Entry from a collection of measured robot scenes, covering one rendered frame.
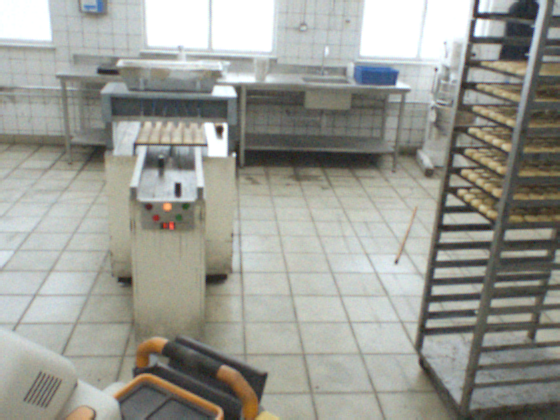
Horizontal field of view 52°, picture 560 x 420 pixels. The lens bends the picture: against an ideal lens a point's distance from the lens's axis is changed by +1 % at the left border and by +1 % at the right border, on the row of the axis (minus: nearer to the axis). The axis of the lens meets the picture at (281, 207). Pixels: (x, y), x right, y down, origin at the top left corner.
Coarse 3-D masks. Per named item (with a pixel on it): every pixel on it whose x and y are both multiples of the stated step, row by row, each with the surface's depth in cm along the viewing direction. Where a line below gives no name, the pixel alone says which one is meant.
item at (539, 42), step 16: (544, 0) 184; (544, 16) 184; (544, 32) 186; (544, 48) 188; (528, 64) 192; (528, 80) 192; (528, 96) 193; (528, 112) 195; (512, 144) 201; (512, 160) 202; (512, 176) 203; (512, 192) 206; (496, 224) 212; (496, 240) 212; (496, 256) 215; (496, 272) 217; (480, 304) 224; (480, 320) 224; (480, 336) 227; (480, 352) 230; (464, 384) 238; (464, 400) 238
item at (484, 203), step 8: (464, 192) 246; (472, 192) 247; (480, 192) 247; (472, 200) 238; (480, 200) 237; (488, 200) 238; (480, 208) 231; (488, 208) 229; (496, 208) 230; (512, 208) 231; (520, 208) 233; (528, 208) 232; (536, 208) 233; (544, 208) 235; (552, 208) 234; (488, 216) 225; (496, 216) 223; (512, 216) 222; (520, 216) 224; (528, 216) 223; (536, 216) 227; (544, 216) 224; (552, 216) 224
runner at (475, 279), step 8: (544, 272) 279; (432, 280) 268; (440, 280) 269; (448, 280) 270; (456, 280) 271; (464, 280) 271; (472, 280) 272; (480, 280) 273; (496, 280) 274; (504, 280) 275; (512, 280) 275; (520, 280) 276; (528, 280) 276; (536, 280) 277; (544, 280) 278
